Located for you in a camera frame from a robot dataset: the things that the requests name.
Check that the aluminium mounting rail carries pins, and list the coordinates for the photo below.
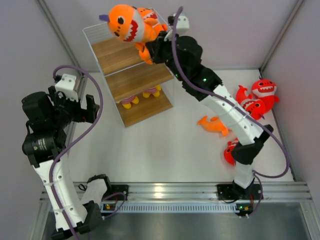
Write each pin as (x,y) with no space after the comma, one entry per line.
(210,191)

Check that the red shark plush front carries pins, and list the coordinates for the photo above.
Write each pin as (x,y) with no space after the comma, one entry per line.
(227,153)

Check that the red shark plush near corner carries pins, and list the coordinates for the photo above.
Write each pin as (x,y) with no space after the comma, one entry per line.
(265,90)

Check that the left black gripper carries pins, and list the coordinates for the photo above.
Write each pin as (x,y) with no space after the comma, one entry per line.
(82,114)

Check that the red shark plush middle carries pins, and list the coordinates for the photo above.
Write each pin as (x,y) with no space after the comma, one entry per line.
(255,107)

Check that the striped yellow-footed plush left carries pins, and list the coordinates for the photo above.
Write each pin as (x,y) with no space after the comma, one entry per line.
(127,102)

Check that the striped yellow-footed plush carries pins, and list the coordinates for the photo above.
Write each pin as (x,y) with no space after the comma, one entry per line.
(155,91)
(127,102)

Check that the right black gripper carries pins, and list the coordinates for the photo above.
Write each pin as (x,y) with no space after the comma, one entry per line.
(156,46)

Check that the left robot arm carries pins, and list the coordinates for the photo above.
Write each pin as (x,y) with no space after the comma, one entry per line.
(45,147)

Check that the white slotted cable duct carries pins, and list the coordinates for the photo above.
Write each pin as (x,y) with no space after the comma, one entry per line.
(176,207)

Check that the striped yellow-footed plush right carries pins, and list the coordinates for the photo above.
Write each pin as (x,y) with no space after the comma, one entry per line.
(155,91)

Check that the large orange shark plush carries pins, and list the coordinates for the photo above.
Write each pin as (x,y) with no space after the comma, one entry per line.
(126,25)

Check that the white wire wooden shelf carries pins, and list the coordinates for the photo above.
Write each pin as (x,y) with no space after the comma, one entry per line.
(126,74)

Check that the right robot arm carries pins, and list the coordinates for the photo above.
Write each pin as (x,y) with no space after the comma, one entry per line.
(183,56)

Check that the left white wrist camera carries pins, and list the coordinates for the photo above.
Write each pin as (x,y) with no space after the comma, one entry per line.
(67,87)

